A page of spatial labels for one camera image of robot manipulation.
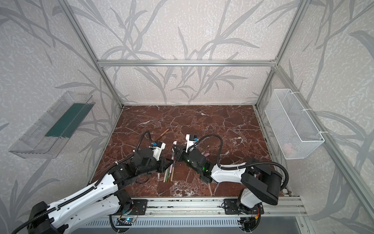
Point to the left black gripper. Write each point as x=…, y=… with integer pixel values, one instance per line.
x=160, y=164

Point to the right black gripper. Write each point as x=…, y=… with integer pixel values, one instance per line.
x=180, y=152

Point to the pink pen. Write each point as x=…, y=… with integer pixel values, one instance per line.
x=173, y=158

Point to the tan pen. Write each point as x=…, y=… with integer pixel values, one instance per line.
x=172, y=175

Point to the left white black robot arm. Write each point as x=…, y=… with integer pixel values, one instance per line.
x=106, y=196

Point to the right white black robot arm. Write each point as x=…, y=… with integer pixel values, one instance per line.
x=263, y=180

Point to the dark green pen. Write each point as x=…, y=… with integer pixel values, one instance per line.
x=168, y=174

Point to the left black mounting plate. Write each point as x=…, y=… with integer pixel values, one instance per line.
x=133, y=207

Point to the black mounting plate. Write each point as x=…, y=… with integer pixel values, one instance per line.
x=133, y=207
x=233, y=207

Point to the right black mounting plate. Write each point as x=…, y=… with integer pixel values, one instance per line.
x=233, y=207

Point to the green circuit board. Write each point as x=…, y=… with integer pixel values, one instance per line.
x=128, y=221

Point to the pink item in basket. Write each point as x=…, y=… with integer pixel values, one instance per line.
x=289, y=149

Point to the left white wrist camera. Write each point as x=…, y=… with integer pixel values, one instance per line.
x=157, y=148

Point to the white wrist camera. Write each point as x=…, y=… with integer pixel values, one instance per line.
x=157, y=148
x=191, y=142

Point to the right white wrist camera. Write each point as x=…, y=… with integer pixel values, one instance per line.
x=191, y=142

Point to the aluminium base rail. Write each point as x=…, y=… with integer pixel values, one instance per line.
x=173, y=207

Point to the clear plastic wall tray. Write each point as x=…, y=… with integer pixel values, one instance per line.
x=48, y=136

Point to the white wire mesh basket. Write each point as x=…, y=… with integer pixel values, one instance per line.
x=291, y=123

